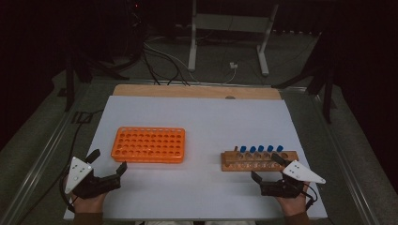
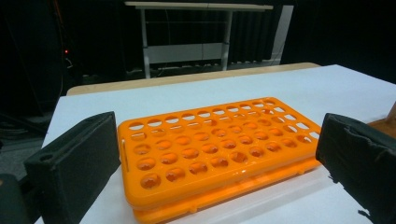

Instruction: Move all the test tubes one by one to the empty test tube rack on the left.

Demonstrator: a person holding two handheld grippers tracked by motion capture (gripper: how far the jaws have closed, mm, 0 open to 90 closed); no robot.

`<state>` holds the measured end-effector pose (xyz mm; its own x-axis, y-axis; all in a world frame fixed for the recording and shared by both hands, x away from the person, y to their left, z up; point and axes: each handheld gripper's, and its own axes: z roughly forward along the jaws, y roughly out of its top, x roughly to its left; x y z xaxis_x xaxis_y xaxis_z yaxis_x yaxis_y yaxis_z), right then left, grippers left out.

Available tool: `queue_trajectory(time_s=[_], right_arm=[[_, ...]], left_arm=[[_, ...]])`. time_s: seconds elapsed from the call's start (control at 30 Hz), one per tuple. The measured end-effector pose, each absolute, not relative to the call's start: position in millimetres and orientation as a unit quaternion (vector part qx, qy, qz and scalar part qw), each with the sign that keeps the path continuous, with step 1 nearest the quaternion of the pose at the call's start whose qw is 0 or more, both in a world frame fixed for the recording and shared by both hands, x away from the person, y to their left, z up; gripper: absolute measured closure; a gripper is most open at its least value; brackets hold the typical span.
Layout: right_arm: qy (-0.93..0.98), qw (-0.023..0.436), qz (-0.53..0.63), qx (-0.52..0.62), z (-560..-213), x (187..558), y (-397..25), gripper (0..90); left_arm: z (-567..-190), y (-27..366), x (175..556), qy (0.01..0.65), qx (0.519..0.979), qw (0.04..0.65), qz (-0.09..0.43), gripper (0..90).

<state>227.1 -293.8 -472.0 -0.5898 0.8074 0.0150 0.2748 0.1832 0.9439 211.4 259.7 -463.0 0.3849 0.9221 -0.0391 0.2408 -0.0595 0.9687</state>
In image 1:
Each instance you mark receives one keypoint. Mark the white plug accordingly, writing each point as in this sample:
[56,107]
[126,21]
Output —
[233,65]

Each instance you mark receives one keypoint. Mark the white metal stand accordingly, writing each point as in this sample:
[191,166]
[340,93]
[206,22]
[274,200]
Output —
[192,47]

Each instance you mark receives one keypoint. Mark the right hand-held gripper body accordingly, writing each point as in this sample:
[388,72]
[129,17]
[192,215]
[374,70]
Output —
[281,189]

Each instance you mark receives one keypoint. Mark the wooden test tube rack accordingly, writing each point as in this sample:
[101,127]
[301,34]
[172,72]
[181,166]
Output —
[237,164]

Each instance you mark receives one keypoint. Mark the person's right hand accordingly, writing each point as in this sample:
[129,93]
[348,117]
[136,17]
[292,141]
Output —
[294,205]

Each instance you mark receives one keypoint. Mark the blue-capped test tube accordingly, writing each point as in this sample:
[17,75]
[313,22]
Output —
[270,148]
[261,148]
[252,149]
[243,149]
[279,148]

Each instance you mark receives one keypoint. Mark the black tripod stand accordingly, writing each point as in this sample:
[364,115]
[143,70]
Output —
[69,81]
[327,93]

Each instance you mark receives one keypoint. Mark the white board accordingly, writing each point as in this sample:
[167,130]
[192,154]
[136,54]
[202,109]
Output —
[200,125]

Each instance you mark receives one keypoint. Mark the metal floor rail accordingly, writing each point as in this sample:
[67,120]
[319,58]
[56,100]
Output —
[43,156]
[344,156]

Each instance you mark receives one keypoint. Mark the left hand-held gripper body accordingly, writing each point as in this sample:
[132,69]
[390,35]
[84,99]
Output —
[94,185]

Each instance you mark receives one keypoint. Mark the person's left hand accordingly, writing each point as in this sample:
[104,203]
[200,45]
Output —
[89,205]

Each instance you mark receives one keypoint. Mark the dark equipment rack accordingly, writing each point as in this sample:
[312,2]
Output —
[134,28]

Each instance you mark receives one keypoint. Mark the orange plastic test tube rack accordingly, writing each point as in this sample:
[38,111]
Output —
[147,143]

